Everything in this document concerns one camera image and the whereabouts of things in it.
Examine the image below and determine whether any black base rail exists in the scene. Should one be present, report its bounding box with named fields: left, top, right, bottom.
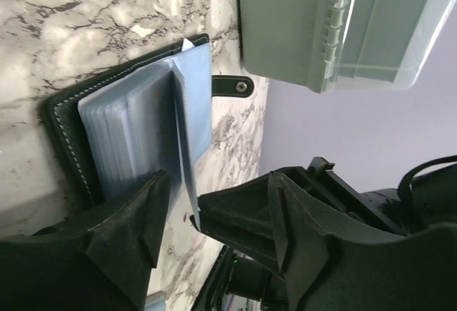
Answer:
left=191, top=246, right=288, bottom=310

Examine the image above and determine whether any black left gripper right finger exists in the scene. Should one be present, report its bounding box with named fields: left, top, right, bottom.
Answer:
left=268, top=173, right=456, bottom=310

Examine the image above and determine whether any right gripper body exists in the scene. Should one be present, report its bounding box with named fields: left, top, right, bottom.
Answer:
left=307, top=157, right=425, bottom=236

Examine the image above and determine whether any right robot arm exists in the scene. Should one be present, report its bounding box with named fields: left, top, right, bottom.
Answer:
left=192, top=156, right=456, bottom=310

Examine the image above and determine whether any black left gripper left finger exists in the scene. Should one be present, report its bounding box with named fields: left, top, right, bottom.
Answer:
left=1, top=171, right=171, bottom=310

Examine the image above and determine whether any black card holder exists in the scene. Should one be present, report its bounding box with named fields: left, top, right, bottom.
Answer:
left=40, top=34, right=254, bottom=210

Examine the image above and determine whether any green clear-lid storage box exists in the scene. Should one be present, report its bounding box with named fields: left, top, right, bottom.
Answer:
left=238, top=0, right=456, bottom=93

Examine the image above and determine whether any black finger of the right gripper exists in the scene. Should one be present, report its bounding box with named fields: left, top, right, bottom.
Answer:
left=199, top=174, right=311, bottom=272

